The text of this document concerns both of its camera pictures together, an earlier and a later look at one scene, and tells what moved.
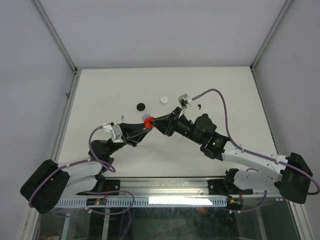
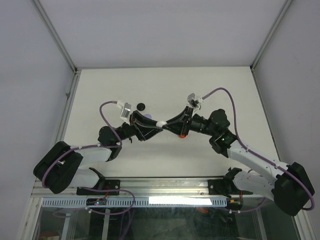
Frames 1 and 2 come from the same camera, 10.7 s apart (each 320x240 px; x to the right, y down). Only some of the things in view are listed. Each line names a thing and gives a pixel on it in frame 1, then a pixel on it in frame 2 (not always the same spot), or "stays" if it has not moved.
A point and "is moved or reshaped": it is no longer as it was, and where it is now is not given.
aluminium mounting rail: [197, 189] stays
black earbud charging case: [141, 106] stays
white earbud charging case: [164, 100] is moved or reshaped
